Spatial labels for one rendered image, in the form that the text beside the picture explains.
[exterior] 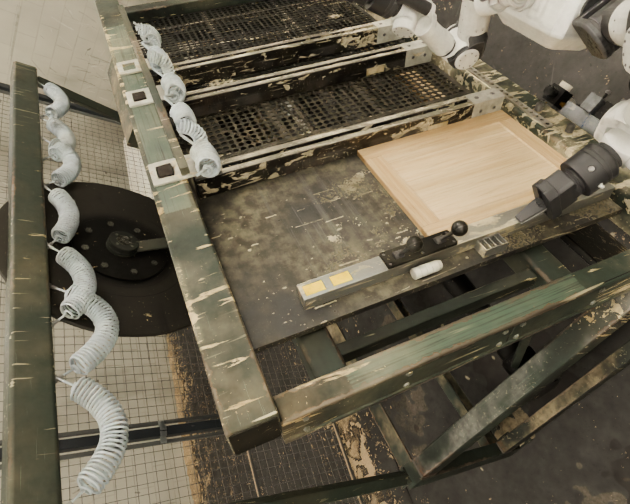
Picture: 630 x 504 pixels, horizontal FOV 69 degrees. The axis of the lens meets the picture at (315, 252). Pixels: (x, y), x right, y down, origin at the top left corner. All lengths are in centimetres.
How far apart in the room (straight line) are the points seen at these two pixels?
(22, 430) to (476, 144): 146
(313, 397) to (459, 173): 84
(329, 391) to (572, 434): 180
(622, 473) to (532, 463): 39
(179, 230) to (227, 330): 33
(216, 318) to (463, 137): 102
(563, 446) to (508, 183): 150
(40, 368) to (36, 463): 24
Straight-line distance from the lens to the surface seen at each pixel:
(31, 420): 128
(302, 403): 93
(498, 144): 163
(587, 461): 259
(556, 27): 128
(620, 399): 249
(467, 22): 159
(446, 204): 135
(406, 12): 146
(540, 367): 172
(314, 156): 144
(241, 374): 91
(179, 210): 123
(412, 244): 103
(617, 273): 129
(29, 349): 139
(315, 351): 107
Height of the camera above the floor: 234
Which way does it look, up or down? 38 degrees down
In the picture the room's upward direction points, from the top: 82 degrees counter-clockwise
